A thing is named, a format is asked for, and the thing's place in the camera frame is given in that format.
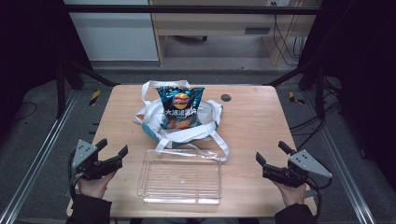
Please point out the blue potato chip bag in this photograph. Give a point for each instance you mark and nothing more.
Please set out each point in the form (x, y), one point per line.
(180, 109)

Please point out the person's left hand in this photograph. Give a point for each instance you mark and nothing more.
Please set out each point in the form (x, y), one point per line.
(93, 188)

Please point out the black horizontal frame bar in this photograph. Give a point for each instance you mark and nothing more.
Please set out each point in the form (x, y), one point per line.
(186, 9)

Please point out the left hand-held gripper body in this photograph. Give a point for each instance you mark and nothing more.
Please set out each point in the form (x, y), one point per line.
(84, 155)

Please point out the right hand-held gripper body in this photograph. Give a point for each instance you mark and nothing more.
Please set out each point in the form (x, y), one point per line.
(306, 165)

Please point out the dark round table grommet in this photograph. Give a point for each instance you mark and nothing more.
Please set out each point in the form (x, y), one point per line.
(226, 98)

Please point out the clear plastic tray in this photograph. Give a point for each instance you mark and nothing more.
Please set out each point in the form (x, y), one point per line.
(180, 177)

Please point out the white tote bag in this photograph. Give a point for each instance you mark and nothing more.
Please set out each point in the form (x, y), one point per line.
(207, 115)

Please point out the dark curtain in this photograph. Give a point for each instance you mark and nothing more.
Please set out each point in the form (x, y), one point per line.
(28, 40)
(364, 62)

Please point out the yellow black tape strip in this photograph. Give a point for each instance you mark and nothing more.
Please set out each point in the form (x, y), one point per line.
(292, 97)
(95, 97)

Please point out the white cabinet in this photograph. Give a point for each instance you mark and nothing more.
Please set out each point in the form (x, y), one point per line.
(115, 37)

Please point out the person's right hand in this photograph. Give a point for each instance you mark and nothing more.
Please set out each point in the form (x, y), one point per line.
(294, 194)

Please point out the black metal stand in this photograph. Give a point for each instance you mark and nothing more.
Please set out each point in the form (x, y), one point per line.
(319, 93)
(60, 90)

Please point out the aluminium floor rail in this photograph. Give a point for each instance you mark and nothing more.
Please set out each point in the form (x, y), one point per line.
(37, 158)
(342, 168)

